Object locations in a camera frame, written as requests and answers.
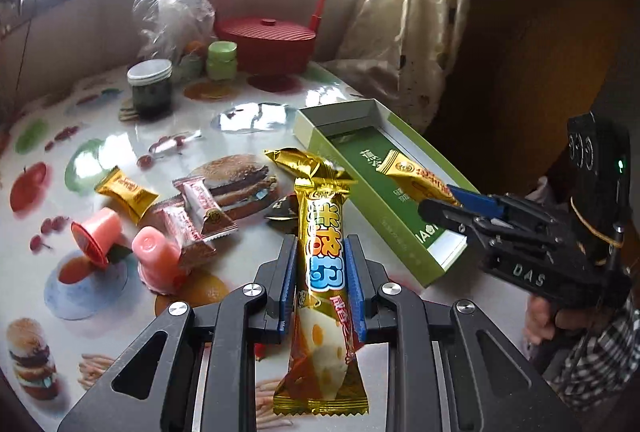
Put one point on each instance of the dark jar white lid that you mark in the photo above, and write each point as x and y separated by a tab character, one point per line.
151	89

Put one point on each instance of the pink jelly cup red lid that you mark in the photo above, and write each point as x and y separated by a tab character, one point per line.
96	235

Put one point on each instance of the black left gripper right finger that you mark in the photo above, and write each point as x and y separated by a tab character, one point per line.
449	366

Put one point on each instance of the gold peanut candy packet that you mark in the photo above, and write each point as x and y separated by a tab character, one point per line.
135	199

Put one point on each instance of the clear plastic bag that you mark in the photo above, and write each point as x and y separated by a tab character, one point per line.
166	27

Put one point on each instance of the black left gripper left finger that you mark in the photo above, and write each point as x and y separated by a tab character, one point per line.
194	363

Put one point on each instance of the plaid sleeve forearm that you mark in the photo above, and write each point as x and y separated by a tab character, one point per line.
601	366

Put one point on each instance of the cream patterned curtain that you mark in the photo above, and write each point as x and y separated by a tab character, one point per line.
400	52

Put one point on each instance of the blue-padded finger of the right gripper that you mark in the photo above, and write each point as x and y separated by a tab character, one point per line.
487	206

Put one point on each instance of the red lidded basket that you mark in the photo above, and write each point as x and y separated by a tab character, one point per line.
269	46

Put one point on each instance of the gold peanut candy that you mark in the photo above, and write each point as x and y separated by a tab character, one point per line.
418	183

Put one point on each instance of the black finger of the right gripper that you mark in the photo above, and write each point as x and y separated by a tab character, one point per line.
457	219

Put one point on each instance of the right hand on gripper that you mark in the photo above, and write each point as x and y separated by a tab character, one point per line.
541	322

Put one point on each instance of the pink white candy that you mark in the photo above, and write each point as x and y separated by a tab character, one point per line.
208	217
194	250

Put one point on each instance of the green small jar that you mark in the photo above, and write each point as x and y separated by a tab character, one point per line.
221	63

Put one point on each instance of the green white cardboard box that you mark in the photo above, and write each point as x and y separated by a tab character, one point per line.
358	135

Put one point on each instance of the long gold snack bar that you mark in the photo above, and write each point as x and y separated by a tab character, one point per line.
323	375

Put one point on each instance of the pink jelly cup upturned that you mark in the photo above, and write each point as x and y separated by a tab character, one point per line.
158	261

